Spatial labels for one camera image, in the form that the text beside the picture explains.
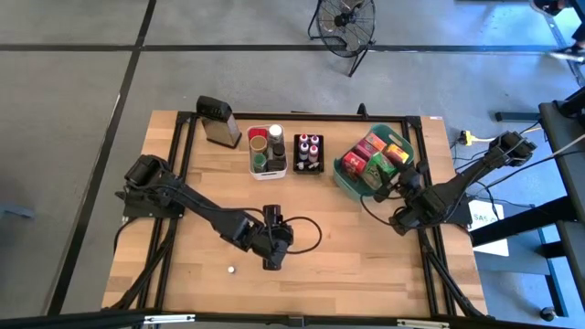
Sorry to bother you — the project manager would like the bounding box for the thick black floor cable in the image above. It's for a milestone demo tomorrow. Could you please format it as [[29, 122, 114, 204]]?
[[484, 149, 585, 189]]

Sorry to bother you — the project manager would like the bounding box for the green Apple Jacks cereal box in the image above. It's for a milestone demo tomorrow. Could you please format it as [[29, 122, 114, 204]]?
[[363, 153, 398, 191]]

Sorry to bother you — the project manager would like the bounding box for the grey metal floor bar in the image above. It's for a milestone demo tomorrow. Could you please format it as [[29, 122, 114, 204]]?
[[495, 111, 541, 123]]

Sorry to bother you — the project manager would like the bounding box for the thin black floor cable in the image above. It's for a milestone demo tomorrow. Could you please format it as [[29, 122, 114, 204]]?
[[450, 121, 544, 162]]

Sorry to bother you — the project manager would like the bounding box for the black floor fan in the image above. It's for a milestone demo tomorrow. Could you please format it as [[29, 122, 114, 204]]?
[[306, 0, 377, 78]]

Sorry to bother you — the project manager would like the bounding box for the teal plastic bin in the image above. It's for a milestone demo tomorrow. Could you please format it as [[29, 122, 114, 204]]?
[[332, 123, 416, 202]]

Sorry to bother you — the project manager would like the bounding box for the black aluminium table frame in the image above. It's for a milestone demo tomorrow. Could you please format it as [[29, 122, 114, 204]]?
[[109, 111, 485, 319]]

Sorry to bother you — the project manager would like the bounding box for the right gripper black cable loop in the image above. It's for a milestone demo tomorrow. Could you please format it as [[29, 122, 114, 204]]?
[[359, 194, 404, 228]]

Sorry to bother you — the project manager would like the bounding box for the pink Raisin Bran cereal box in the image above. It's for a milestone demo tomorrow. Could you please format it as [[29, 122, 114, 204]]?
[[354, 139, 378, 160]]

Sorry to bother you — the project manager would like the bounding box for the black workbench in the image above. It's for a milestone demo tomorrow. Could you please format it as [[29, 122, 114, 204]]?
[[469, 85, 585, 275]]

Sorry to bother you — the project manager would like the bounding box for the grey floor cable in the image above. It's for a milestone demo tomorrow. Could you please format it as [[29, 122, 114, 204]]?
[[541, 135, 585, 160]]

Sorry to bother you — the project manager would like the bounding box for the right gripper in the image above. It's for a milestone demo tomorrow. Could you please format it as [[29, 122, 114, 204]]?
[[373, 158, 431, 203]]

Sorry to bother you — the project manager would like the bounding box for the orange cereal box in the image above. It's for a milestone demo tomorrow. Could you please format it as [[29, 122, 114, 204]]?
[[364, 132, 388, 152]]

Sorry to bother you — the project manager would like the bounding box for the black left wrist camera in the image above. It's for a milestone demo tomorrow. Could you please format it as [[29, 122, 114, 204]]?
[[262, 204, 282, 226]]

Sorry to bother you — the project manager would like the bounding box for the white paper sign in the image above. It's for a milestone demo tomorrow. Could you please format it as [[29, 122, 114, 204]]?
[[468, 199, 511, 258]]

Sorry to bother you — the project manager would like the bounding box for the blue-grey metal cart frame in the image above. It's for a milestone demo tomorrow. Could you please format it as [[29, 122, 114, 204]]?
[[474, 228, 570, 319]]

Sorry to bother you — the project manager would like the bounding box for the black slotted plastic basket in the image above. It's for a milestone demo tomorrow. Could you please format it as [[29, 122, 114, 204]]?
[[292, 133, 325, 175]]

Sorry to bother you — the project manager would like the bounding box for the red patterned tin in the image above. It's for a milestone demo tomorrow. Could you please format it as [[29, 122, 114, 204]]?
[[341, 151, 368, 180]]

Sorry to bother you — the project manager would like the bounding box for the black overhead crossbar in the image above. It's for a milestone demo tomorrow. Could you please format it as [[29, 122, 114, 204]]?
[[0, 306, 585, 329]]

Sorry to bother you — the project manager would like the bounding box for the gripper black cable loop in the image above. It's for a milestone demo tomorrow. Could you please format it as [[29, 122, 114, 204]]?
[[359, 194, 404, 228], [283, 216, 324, 255]]

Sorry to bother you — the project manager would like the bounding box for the person's shoe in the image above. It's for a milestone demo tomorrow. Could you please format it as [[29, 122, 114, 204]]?
[[529, 0, 570, 16], [548, 43, 585, 64]]

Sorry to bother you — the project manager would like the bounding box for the yellow Corn Pops cereal box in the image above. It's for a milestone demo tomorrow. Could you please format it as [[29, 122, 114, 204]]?
[[386, 143, 410, 165]]

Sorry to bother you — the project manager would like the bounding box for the white plastic bin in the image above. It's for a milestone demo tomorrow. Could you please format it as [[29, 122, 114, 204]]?
[[246, 123, 289, 182]]

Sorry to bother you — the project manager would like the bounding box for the left gripper black cable loop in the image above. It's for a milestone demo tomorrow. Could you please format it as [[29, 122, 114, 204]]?
[[283, 216, 324, 255]]

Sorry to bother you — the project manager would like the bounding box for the metal box grater black handle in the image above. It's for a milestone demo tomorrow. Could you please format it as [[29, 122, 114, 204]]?
[[195, 94, 243, 150]]

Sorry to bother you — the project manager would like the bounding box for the silver frame bracket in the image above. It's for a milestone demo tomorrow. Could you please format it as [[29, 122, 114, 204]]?
[[396, 318, 452, 329], [144, 313, 197, 325]]

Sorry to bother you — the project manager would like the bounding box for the yellow extension cable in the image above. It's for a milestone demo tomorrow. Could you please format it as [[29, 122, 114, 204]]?
[[470, 126, 545, 142]]

